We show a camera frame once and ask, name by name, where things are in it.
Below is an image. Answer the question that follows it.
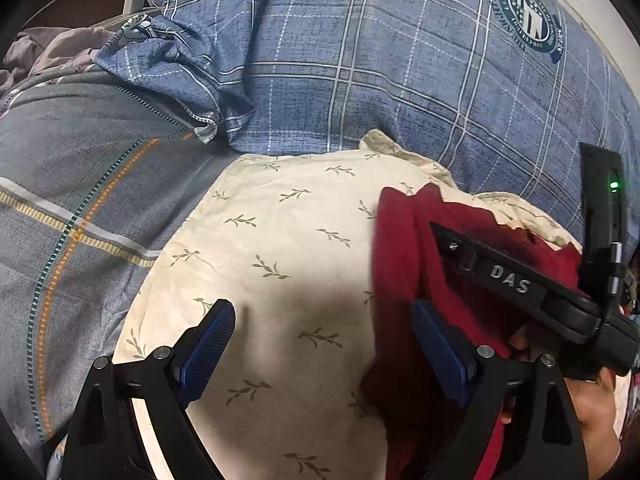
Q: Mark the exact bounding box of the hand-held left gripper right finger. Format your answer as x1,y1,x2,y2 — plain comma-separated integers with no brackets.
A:
411,299,590,480

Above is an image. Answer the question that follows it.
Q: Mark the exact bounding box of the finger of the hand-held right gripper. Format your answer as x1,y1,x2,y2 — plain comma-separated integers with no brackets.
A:
429,221,480,275

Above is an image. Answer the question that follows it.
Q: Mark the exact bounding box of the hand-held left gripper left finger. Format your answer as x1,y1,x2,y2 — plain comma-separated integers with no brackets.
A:
62,299,237,480

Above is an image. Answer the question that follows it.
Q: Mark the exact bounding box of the red garment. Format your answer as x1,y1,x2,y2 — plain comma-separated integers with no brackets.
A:
360,182,583,480

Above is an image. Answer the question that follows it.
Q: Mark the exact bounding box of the person's right hand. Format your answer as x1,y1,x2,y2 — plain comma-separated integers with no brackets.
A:
509,328,625,454

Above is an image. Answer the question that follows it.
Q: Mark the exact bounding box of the cream leaf-print pillow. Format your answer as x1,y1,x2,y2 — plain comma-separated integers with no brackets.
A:
112,129,631,480

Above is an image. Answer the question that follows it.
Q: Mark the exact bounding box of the blue plaid quilt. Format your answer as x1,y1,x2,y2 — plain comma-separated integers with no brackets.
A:
95,0,640,256

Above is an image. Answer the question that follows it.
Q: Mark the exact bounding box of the grey striped bedsheet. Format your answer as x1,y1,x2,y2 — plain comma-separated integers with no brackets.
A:
0,70,236,471

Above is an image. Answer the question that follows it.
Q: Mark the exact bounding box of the grey floral cloth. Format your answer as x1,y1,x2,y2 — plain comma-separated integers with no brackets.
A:
0,27,131,98

